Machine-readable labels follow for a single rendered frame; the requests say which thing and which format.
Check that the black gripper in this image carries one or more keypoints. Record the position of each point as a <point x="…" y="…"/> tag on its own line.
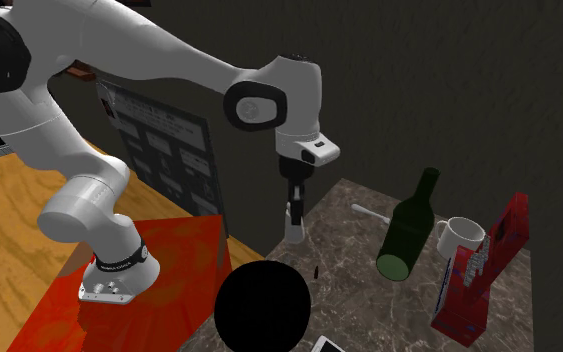
<point x="292" y="168"/>

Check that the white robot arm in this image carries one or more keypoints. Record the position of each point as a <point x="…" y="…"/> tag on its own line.
<point x="115" y="53"/>

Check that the small black stick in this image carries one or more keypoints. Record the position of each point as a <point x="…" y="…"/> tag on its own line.
<point x="316" y="273"/>

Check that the white spoon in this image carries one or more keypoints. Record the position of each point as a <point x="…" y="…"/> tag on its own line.
<point x="366" y="212"/>

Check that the black ball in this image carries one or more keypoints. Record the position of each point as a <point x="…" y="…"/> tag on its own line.
<point x="261" y="307"/>

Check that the dark green bottle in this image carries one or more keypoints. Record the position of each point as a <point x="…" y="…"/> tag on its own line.
<point x="408" y="229"/>

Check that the dark board with pale labels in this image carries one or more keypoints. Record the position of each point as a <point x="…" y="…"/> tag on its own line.
<point x="174" y="156"/>

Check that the white phone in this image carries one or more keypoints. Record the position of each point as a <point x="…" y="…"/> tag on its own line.
<point x="327" y="345"/>

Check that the red robot stand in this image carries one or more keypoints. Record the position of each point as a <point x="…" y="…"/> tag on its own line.
<point x="174" y="292"/>

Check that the white mug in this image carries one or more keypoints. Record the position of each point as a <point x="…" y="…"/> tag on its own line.
<point x="459" y="239"/>

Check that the red box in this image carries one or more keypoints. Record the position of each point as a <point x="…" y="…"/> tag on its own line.
<point x="466" y="307"/>

